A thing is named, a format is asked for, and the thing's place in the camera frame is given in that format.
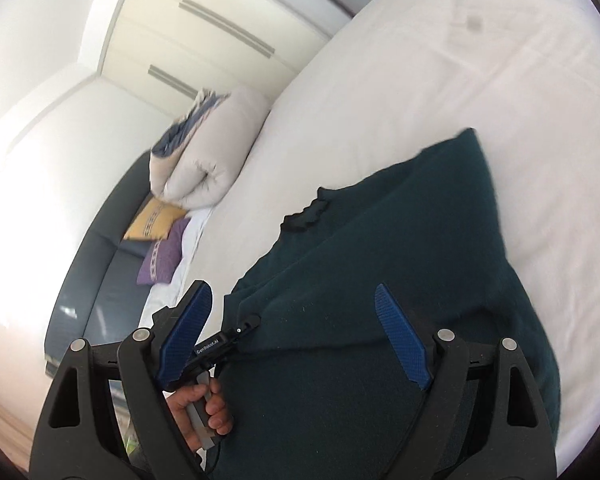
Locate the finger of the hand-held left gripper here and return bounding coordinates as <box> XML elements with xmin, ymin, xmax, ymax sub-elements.
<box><xmin>232</xmin><ymin>316</ymin><xmax>259</xmax><ymax>342</ymax></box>

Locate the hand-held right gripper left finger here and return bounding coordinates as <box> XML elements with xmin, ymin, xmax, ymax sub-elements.
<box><xmin>29</xmin><ymin>280</ymin><xmax>215</xmax><ymax>480</ymax></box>

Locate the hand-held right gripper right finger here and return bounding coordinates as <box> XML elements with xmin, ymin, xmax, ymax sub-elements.
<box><xmin>374</xmin><ymin>283</ymin><xmax>574</xmax><ymax>480</ymax></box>

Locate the dark green sweater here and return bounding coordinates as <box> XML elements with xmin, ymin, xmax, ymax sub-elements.
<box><xmin>200</xmin><ymin>127</ymin><xmax>564</xmax><ymax>480</ymax></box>

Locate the person's left hand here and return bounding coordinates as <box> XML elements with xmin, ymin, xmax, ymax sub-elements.
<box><xmin>168</xmin><ymin>376</ymin><xmax>234</xmax><ymax>455</ymax></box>

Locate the purple patterned cushion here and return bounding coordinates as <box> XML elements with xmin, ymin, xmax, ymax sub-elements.
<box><xmin>136</xmin><ymin>217</ymin><xmax>193</xmax><ymax>286</ymax></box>

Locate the dark blue sofa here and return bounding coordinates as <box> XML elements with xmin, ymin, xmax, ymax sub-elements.
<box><xmin>44</xmin><ymin>150</ymin><xmax>201</xmax><ymax>376</ymax></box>

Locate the yellow patterned cushion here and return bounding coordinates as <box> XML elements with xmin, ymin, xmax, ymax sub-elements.
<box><xmin>123</xmin><ymin>197</ymin><xmax>187</xmax><ymax>242</ymax></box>

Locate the folded beige duvet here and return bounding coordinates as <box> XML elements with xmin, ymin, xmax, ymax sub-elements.
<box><xmin>148</xmin><ymin>86</ymin><xmax>273</xmax><ymax>211</ymax></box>

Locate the white bed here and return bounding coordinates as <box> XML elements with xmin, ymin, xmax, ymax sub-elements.
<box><xmin>139</xmin><ymin>0</ymin><xmax>600</xmax><ymax>461</ymax></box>

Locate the cream wardrobe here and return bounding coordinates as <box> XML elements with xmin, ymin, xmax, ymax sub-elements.
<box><xmin>96</xmin><ymin>0</ymin><xmax>355</xmax><ymax>117</ymax></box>

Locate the short metal wardrobe handle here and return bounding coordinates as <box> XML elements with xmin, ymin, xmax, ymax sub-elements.
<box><xmin>147</xmin><ymin>64</ymin><xmax>202</xmax><ymax>100</ymax></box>

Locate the long metal wardrobe handle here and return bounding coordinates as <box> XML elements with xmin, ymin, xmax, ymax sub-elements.
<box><xmin>178</xmin><ymin>0</ymin><xmax>277</xmax><ymax>59</ymax></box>

